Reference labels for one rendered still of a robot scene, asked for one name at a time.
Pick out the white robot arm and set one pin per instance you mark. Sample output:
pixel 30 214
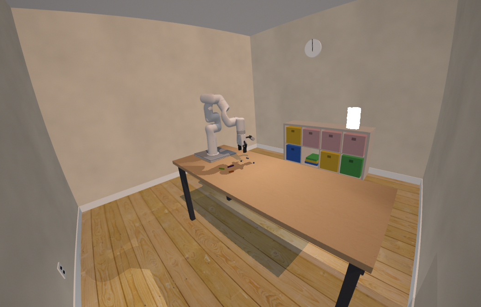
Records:
pixel 210 116

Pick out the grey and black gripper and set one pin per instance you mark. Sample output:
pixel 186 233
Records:
pixel 241 141

